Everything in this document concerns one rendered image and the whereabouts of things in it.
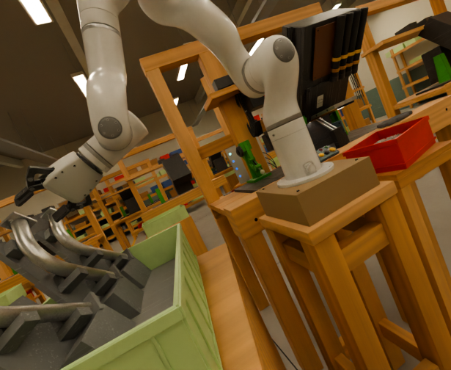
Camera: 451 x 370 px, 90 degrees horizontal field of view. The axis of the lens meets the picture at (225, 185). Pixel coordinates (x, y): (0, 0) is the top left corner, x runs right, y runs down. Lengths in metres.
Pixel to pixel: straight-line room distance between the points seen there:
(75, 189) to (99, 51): 0.34
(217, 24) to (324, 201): 0.57
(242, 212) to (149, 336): 0.73
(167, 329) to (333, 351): 0.89
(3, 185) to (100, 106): 11.98
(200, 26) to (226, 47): 0.09
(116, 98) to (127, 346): 0.46
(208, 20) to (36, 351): 0.81
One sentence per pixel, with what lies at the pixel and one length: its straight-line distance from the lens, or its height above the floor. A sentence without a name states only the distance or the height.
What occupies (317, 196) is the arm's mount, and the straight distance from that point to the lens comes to 0.66.
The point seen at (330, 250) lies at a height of 0.77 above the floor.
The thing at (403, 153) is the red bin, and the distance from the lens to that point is 1.06.
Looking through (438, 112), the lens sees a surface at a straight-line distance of 1.82.
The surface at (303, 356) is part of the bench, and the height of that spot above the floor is 0.12.
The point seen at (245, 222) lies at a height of 0.82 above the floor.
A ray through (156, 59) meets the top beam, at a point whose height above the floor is 1.90.
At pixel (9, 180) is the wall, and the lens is 12.42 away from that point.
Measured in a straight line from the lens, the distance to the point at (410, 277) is 0.91.
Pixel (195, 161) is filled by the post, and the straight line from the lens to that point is 1.57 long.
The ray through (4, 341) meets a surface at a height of 1.00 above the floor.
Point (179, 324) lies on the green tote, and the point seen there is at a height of 0.94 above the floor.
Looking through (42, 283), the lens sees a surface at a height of 1.03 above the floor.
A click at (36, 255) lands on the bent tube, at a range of 0.64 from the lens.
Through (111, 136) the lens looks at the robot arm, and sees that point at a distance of 0.55.
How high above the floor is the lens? 1.10
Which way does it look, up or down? 5 degrees down
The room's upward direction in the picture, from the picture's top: 25 degrees counter-clockwise
